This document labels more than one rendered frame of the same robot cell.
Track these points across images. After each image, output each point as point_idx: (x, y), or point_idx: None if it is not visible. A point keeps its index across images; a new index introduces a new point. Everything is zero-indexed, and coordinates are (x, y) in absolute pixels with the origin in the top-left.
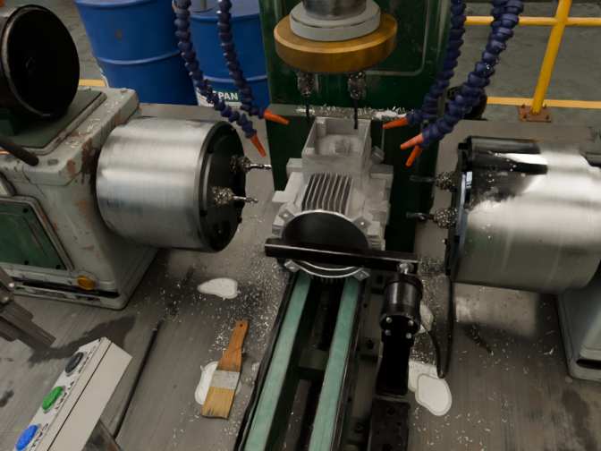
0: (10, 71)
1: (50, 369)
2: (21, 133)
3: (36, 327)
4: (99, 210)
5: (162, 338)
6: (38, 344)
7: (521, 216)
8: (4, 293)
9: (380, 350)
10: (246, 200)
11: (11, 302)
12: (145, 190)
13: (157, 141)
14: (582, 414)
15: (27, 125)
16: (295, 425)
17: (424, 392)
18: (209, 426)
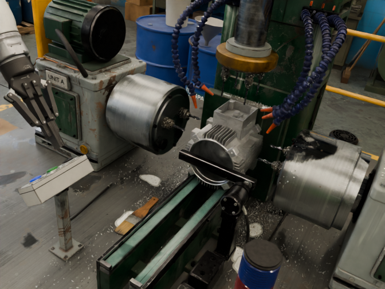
0: (92, 31)
1: None
2: (84, 63)
3: (58, 136)
4: (105, 112)
5: (110, 191)
6: (56, 144)
7: (313, 170)
8: (52, 115)
9: None
10: (179, 128)
11: (53, 120)
12: (131, 105)
13: (146, 85)
14: None
15: (89, 61)
16: None
17: (238, 264)
18: (116, 237)
